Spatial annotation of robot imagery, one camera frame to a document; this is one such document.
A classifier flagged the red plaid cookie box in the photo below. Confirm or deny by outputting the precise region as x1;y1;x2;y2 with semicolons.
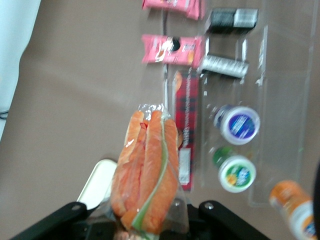
171;69;201;193

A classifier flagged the triangle sandwich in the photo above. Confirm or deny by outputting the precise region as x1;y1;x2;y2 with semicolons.
109;103;190;238

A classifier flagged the blue yogurt cup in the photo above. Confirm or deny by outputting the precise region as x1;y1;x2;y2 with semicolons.
213;103;261;146

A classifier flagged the beige plastic tray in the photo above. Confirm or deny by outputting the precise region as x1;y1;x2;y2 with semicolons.
75;158;119;211

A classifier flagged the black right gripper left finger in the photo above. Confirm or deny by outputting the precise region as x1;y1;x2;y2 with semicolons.
10;201;89;240

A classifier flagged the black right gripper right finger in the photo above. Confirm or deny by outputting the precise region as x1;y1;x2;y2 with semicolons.
198;199;273;240

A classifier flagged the orange yogurt cup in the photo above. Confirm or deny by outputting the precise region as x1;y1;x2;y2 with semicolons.
268;179;316;240

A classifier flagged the green yogurt cup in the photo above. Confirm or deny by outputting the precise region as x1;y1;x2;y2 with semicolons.
211;146;258;194

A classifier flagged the pink snack pack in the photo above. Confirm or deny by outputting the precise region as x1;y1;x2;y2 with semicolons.
141;0;206;21
140;33;205;68

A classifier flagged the clear acrylic stepped display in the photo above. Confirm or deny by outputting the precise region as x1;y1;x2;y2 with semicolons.
161;0;320;209

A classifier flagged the small black box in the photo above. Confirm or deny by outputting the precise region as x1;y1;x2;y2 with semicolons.
199;53;250;80
205;7;260;35

